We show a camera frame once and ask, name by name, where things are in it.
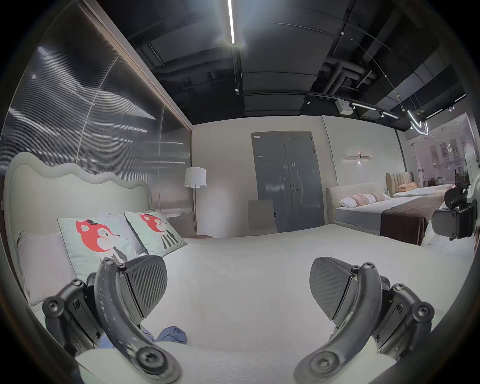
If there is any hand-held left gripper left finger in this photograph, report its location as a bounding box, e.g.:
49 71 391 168
42 256 183 384

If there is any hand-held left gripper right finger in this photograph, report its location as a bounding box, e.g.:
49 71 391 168
293 257 436 384

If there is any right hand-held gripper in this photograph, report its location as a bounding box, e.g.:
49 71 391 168
431 148 480 241

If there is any bed with ribbed headboard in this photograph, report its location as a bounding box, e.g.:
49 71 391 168
385 172 456 199

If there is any bed with brown blanket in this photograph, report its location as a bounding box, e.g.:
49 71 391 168
325 182 451 246

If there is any blue garment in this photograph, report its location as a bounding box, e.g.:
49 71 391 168
98 325 188 350

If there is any fox print cushion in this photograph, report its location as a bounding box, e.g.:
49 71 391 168
124 211 187 258
58 215 142 283

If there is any plain pale pillow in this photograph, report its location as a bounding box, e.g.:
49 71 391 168
17 232 78 307

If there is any bed with white sheet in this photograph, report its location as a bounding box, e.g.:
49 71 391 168
32 221 475 384

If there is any beige chair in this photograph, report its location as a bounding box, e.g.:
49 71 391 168
248 199 279 235

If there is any beige wavy padded headboard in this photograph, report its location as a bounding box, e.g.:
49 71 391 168
4 152 154 289

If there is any grey double door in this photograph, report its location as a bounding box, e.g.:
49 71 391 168
251 131 325 233

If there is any white shade floor lamp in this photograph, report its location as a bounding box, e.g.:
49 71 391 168
184 167 214 239

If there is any wall lamp bar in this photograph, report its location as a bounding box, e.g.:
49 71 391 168
343 153 374 165

